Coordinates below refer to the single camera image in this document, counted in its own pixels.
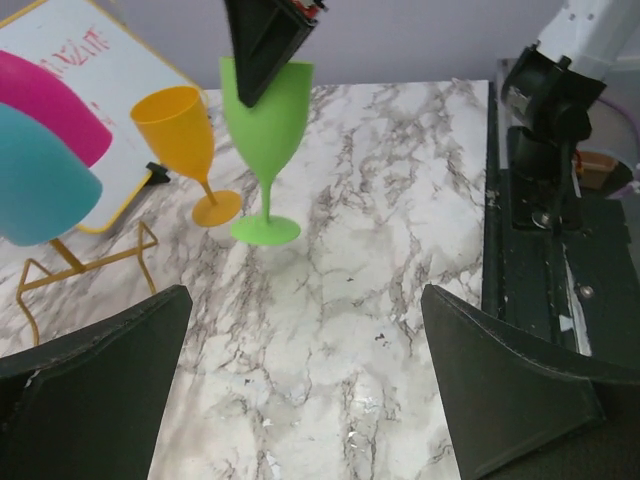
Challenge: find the green wine glass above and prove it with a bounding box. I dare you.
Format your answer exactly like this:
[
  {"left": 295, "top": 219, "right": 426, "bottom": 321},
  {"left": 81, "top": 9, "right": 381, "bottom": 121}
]
[{"left": 219, "top": 57, "right": 314, "bottom": 246}]

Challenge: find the small whiteboard with writing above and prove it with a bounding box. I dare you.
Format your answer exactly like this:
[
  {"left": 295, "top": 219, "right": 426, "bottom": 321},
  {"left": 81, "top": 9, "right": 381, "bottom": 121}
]
[{"left": 1, "top": 1, "right": 202, "bottom": 233}]

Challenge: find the magenta wine glass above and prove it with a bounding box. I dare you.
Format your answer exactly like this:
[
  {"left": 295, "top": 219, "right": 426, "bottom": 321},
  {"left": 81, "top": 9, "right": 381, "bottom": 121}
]
[{"left": 1, "top": 51, "right": 112, "bottom": 167}]

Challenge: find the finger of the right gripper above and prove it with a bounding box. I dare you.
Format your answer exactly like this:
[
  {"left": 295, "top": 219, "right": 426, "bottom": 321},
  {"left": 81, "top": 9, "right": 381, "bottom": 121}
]
[{"left": 224, "top": 0, "right": 328, "bottom": 107}]

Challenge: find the teal wine glass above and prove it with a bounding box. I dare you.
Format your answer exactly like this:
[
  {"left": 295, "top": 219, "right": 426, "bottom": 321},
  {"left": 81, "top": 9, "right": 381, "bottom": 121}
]
[{"left": 1, "top": 104, "right": 103, "bottom": 247}]

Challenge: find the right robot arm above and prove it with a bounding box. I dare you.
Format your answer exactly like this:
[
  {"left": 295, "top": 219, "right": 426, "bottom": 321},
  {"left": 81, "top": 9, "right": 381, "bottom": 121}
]
[{"left": 220, "top": 1, "right": 639, "bottom": 183}]

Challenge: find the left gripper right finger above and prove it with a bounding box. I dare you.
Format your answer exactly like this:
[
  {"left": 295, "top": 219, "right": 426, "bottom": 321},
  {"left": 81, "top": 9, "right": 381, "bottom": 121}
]
[{"left": 421, "top": 285, "right": 639, "bottom": 479}]

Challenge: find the yellow wine glass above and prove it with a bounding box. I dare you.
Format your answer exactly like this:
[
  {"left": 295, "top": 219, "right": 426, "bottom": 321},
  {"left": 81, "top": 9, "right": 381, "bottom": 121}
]
[{"left": 130, "top": 85, "right": 242, "bottom": 227}]

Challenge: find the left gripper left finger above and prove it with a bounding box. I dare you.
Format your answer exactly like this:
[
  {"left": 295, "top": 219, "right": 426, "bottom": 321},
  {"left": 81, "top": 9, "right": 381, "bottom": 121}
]
[{"left": 1, "top": 285, "right": 192, "bottom": 479}]

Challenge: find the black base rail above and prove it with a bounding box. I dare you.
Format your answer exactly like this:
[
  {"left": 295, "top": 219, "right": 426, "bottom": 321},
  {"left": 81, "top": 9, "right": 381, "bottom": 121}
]
[{"left": 483, "top": 60, "right": 639, "bottom": 368}]

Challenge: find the gold wire glass rack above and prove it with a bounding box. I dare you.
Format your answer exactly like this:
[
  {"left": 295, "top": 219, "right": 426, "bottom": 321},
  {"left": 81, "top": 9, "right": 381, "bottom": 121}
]
[{"left": 15, "top": 221, "right": 159, "bottom": 346}]

